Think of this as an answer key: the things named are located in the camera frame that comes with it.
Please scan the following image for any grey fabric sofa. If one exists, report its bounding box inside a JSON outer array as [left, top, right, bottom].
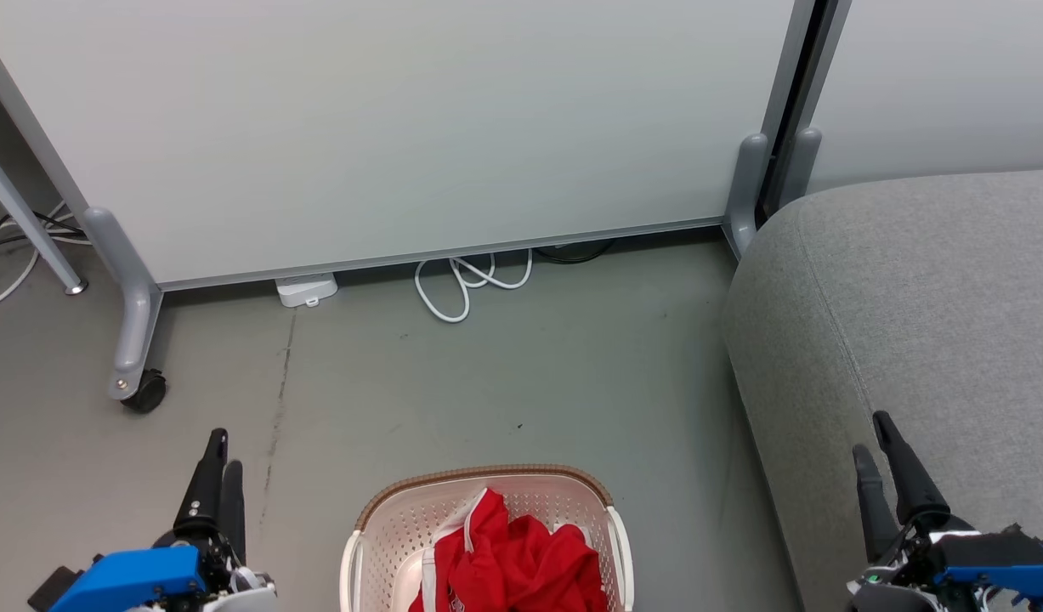
[[723, 168, 1043, 612]]

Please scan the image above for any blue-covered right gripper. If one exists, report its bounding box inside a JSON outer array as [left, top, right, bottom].
[[847, 411, 1043, 612]]

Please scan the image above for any black cable under partition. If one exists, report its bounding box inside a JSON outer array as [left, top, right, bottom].
[[534, 240, 616, 265]]

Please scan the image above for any coiled white cable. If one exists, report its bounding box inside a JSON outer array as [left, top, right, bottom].
[[414, 249, 535, 325]]

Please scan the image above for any grey leg of narrow partition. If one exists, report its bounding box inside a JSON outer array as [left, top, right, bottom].
[[779, 127, 823, 210]]

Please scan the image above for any large white partition board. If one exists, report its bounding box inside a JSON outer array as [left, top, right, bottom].
[[0, 0, 819, 294]]

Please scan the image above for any narrow white partition board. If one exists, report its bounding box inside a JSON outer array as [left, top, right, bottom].
[[806, 0, 1043, 193]]

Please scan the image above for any black caster wheel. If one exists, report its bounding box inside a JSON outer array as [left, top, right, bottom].
[[122, 370, 167, 415]]

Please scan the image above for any short grey partition leg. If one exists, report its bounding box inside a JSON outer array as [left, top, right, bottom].
[[723, 132, 771, 258]]

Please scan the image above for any long white floor cable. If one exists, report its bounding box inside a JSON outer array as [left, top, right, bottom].
[[0, 200, 94, 314]]

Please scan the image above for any grey metal table leg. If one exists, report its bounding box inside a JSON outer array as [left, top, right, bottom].
[[0, 136, 89, 297]]

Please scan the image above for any white power adapter box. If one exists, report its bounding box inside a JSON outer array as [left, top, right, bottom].
[[275, 273, 339, 309]]

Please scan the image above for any red garment with wide white band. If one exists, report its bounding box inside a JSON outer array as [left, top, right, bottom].
[[408, 488, 513, 612]]

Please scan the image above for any grey partition leg with caster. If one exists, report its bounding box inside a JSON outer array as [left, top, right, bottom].
[[83, 207, 163, 402]]

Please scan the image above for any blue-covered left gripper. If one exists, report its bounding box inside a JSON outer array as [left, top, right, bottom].
[[28, 428, 278, 612]]

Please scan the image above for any white perforated laundry basket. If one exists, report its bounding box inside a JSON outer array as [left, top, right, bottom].
[[339, 464, 635, 612]]

